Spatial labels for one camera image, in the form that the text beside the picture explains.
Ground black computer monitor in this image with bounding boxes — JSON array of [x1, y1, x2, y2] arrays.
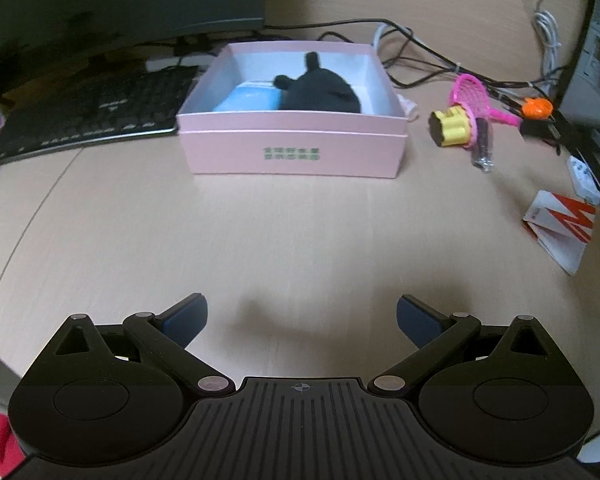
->
[[0, 0, 266, 61]]

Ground red and white card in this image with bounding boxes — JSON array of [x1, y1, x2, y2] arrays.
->
[[522, 190, 598, 277]]

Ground tangled black cables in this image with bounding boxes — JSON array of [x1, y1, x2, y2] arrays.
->
[[265, 19, 556, 106]]

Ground thin white cable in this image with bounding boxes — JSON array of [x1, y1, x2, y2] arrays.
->
[[374, 25, 411, 66]]

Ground black plush toy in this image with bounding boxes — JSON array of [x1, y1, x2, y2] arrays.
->
[[272, 51, 362, 112]]

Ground black keyboard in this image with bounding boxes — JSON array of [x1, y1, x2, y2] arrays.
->
[[0, 64, 201, 167]]

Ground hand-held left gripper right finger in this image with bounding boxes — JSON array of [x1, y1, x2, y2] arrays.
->
[[372, 294, 556, 397]]

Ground white battery case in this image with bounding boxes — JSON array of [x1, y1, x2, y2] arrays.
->
[[566, 156, 600, 206]]

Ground small white paper tag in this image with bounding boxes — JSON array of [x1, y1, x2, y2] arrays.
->
[[397, 95, 420, 122]]

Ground small black box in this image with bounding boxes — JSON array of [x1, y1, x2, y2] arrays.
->
[[520, 117, 563, 148]]

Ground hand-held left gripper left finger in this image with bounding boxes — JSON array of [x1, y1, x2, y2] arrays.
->
[[45, 292, 233, 397]]

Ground orange toy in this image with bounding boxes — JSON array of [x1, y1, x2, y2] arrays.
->
[[522, 97, 554, 120]]

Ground yellow and black toy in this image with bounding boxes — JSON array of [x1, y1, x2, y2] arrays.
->
[[428, 106, 476, 148]]

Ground pink cardboard box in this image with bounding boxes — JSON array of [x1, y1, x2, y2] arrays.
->
[[176, 42, 410, 180]]

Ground pink toy racket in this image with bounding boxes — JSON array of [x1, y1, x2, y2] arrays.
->
[[447, 74, 523, 128]]

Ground coiled white cable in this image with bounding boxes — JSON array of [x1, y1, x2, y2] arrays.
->
[[530, 0, 567, 86]]

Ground light blue pouch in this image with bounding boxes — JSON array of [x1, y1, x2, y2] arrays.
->
[[215, 85, 281, 111]]

